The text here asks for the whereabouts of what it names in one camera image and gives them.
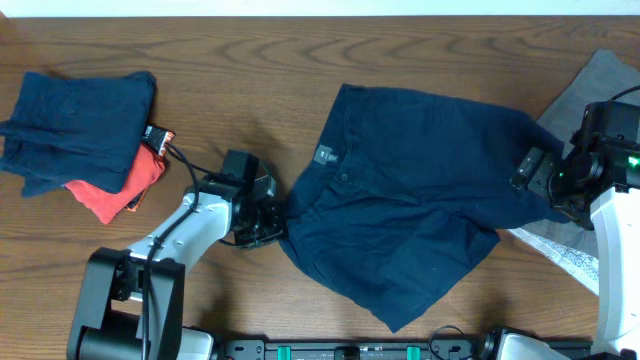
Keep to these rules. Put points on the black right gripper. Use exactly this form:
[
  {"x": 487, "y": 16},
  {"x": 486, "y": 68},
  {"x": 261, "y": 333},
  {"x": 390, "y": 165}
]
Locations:
[{"x": 539, "y": 182}]

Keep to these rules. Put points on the folded red garment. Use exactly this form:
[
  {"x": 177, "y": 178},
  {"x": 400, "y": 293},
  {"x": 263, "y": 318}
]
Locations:
[{"x": 146, "y": 170}]

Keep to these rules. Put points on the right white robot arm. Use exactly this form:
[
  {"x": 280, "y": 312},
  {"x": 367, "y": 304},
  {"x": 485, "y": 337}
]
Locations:
[{"x": 615, "y": 216}]

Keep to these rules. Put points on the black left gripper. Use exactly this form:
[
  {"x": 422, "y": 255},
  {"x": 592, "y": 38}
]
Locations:
[{"x": 276, "y": 227}]

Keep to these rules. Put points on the white patterned cloth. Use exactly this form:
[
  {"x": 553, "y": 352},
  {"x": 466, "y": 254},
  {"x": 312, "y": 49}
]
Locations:
[{"x": 582, "y": 267}]

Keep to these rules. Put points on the grey shorts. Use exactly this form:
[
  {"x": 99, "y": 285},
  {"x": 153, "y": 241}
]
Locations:
[{"x": 603, "y": 77}]

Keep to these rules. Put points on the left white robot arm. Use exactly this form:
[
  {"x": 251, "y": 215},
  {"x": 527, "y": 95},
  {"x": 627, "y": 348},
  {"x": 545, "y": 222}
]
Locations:
[{"x": 131, "y": 301}]

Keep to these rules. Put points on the navy blue shorts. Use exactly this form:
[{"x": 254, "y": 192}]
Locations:
[{"x": 406, "y": 194}]

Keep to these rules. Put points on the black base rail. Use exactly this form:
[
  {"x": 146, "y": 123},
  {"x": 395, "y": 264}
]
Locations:
[{"x": 446, "y": 343}]

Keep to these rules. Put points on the folded navy garment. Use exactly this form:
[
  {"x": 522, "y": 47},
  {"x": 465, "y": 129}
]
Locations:
[{"x": 88, "y": 129}]

